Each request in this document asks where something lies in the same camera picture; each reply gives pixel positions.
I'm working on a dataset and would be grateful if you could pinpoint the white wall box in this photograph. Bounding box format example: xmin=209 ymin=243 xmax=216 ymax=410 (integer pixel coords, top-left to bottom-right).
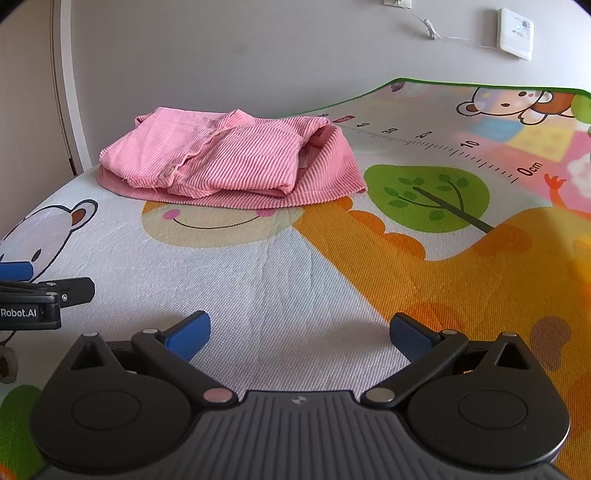
xmin=496 ymin=7 xmax=535 ymax=61

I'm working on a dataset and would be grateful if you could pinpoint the pink ribbed garment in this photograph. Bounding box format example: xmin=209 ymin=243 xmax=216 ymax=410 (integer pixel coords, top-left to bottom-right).
xmin=97 ymin=107 xmax=369 ymax=207

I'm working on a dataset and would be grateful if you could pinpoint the white cable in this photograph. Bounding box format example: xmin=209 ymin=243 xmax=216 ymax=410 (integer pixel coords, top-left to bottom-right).
xmin=405 ymin=6 xmax=499 ymax=49

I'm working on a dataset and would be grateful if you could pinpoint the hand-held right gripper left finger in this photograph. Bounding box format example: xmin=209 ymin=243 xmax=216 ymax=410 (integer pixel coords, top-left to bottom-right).
xmin=69 ymin=310 xmax=236 ymax=407

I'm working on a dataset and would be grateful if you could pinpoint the cartoon printed play mat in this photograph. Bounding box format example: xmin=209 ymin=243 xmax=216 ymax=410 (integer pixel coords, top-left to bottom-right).
xmin=0 ymin=78 xmax=591 ymax=480

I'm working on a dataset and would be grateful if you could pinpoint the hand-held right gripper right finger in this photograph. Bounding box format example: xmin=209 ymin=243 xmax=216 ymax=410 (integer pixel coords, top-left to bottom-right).
xmin=361 ymin=312 xmax=533 ymax=408

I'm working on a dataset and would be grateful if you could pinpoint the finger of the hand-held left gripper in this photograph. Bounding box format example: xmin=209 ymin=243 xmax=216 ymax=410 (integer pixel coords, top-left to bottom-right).
xmin=0 ymin=260 xmax=34 ymax=282
xmin=0 ymin=276 xmax=96 ymax=306

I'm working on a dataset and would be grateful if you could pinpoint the white door frame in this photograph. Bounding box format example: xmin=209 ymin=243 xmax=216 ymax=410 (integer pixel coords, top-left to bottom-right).
xmin=48 ymin=0 xmax=94 ymax=177

